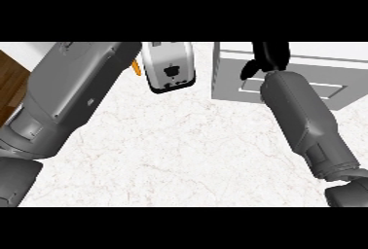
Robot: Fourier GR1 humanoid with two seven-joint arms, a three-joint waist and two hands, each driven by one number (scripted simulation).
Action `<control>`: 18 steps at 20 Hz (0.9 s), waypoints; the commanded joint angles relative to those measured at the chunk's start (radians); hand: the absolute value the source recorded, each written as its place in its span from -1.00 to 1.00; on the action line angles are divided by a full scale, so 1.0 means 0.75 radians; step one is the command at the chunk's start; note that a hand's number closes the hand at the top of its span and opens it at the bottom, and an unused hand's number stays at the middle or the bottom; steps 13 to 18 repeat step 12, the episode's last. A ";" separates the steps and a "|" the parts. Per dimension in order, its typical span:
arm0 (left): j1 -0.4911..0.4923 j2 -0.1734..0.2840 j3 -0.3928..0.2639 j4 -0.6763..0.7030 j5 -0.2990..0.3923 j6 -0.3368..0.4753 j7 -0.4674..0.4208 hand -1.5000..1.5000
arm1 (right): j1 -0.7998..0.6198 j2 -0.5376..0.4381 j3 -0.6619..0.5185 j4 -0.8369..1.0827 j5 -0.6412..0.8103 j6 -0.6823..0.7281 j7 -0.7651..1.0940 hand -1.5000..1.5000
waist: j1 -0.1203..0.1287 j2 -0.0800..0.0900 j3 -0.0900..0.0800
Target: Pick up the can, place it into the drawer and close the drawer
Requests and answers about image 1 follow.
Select orange can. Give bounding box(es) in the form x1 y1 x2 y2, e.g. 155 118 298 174
131 58 143 77

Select silver toaster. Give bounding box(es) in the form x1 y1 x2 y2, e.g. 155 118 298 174
140 41 196 95

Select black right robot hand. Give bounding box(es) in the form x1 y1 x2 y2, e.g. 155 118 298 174
238 41 291 81

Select white drawer cabinet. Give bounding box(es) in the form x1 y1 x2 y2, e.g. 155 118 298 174
210 41 368 112

